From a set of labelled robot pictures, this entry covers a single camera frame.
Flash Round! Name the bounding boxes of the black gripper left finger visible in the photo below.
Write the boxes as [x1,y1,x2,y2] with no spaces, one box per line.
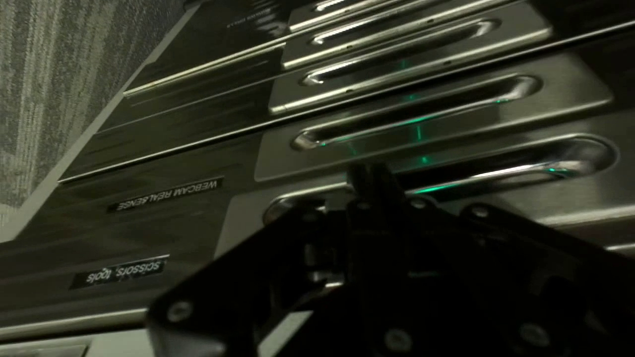
[147,160,381,357]

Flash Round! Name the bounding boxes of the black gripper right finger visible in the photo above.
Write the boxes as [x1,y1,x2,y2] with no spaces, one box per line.
[373,162,635,357]

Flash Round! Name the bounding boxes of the open grey tool drawer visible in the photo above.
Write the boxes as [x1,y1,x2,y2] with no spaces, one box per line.
[0,105,635,345]

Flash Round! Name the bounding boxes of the closed grey drawer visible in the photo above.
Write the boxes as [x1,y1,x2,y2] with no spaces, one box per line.
[60,0,635,182]
[0,21,635,249]
[123,0,532,95]

